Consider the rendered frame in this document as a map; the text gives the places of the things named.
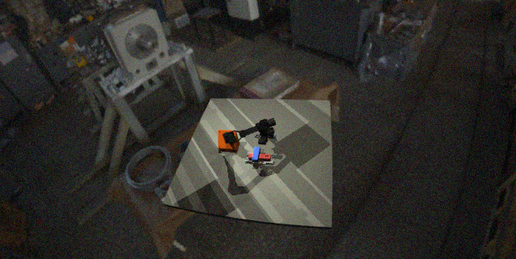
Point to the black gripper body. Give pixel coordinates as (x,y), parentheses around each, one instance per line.
(262,140)

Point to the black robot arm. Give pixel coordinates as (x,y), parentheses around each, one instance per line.
(263,125)

